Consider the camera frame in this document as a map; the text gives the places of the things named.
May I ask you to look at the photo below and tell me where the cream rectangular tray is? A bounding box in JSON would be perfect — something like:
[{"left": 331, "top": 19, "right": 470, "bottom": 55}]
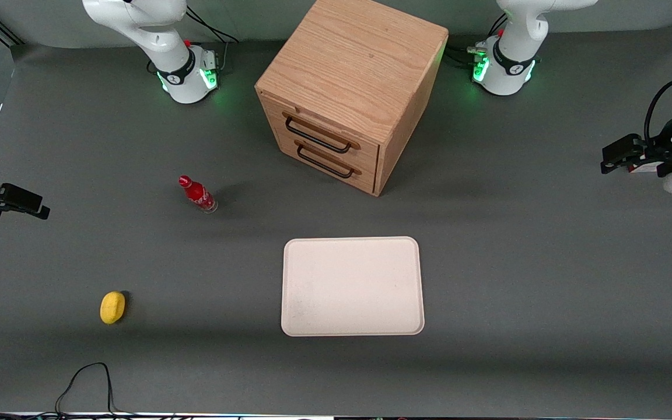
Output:
[{"left": 281, "top": 236, "right": 425, "bottom": 338}]

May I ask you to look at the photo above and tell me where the yellow lemon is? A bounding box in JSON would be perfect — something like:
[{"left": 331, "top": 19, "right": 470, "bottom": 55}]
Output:
[{"left": 100, "top": 290, "right": 127, "bottom": 325}]

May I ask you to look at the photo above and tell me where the red cola bottle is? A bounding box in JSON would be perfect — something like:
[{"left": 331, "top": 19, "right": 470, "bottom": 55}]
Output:
[{"left": 178, "top": 174, "right": 219, "bottom": 214}]

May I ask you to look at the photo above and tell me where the wooden drawer front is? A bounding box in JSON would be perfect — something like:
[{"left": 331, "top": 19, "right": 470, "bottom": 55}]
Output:
[
  {"left": 279, "top": 108, "right": 380, "bottom": 174},
  {"left": 281, "top": 136, "right": 379, "bottom": 194}
]

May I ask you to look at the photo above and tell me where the wooden drawer cabinet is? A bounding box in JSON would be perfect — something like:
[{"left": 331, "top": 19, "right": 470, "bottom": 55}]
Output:
[{"left": 254, "top": 0, "right": 449, "bottom": 197}]

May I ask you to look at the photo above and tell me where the black frame rail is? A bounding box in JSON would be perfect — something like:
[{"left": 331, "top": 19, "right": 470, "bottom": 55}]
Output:
[{"left": 0, "top": 10, "right": 25, "bottom": 47}]

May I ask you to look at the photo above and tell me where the black looped table cable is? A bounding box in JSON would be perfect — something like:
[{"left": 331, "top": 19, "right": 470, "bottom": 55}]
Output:
[{"left": 55, "top": 362, "right": 118, "bottom": 418}]

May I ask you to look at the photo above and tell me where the black left arm base cable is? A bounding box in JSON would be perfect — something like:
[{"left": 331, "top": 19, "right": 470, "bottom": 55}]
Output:
[{"left": 446, "top": 12, "right": 509, "bottom": 69}]

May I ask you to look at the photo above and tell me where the black arm base cable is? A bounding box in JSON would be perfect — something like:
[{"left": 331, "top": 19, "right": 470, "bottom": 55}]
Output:
[
  {"left": 184, "top": 6, "right": 240, "bottom": 74},
  {"left": 446, "top": 12, "right": 509, "bottom": 69}
]

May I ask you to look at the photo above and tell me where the black right arm base cable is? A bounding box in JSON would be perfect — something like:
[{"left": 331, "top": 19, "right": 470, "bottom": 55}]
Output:
[{"left": 184, "top": 6, "right": 240, "bottom": 74}]

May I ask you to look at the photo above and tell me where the black drawer handle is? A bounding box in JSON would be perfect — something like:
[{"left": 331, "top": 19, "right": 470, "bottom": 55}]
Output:
[
  {"left": 296, "top": 143, "right": 355, "bottom": 179},
  {"left": 285, "top": 115, "right": 353, "bottom": 155}
]

